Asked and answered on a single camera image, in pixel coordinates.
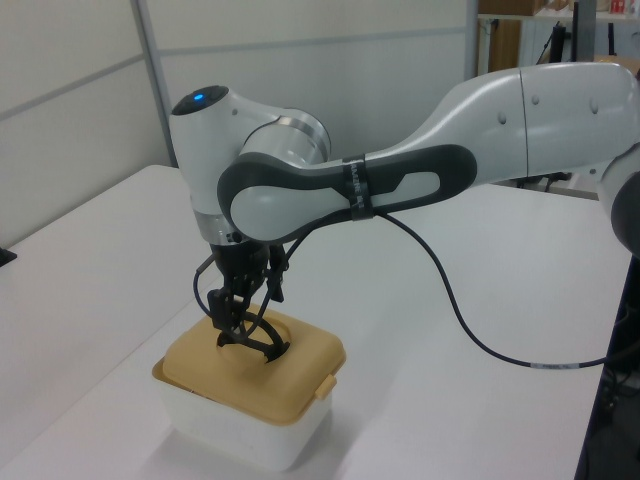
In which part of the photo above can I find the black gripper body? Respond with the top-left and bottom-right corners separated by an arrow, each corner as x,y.
209,242 -> 292,280

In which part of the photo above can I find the beige lid with black handle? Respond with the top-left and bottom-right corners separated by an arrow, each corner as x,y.
152,310 -> 348,429

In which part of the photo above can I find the white plastic tool case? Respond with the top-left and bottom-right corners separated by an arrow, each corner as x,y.
152,360 -> 334,474

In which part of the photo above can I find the grey metal pole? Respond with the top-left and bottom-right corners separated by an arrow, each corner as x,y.
463,0 -> 483,82

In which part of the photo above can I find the black strap on arm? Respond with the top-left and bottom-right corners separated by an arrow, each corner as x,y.
343,153 -> 378,223

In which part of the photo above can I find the grey partition post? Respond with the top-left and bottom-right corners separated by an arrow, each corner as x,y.
131,0 -> 179,170

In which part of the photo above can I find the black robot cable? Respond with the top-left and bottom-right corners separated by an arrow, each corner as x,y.
191,207 -> 626,373

